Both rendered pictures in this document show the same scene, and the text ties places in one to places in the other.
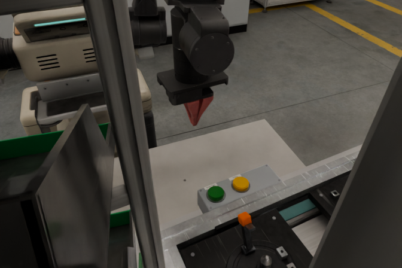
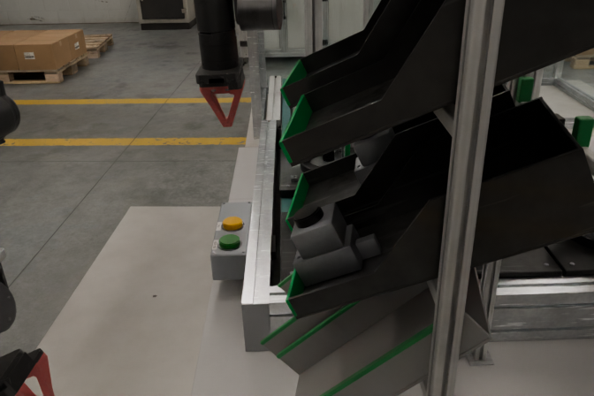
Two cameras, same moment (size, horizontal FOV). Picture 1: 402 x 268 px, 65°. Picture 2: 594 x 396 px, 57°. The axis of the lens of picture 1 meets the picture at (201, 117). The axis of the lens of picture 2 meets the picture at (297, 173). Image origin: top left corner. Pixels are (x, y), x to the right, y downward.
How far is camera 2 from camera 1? 74 cm
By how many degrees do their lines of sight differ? 56
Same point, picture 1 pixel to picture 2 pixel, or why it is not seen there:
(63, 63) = not seen: outside the picture
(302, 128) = (74, 277)
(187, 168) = (137, 288)
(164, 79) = (212, 73)
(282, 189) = (261, 206)
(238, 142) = (143, 236)
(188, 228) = (255, 273)
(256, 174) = (229, 212)
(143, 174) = not seen: hidden behind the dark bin
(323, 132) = not seen: hidden behind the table
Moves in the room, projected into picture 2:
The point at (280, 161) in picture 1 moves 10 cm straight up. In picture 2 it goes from (204, 218) to (201, 182)
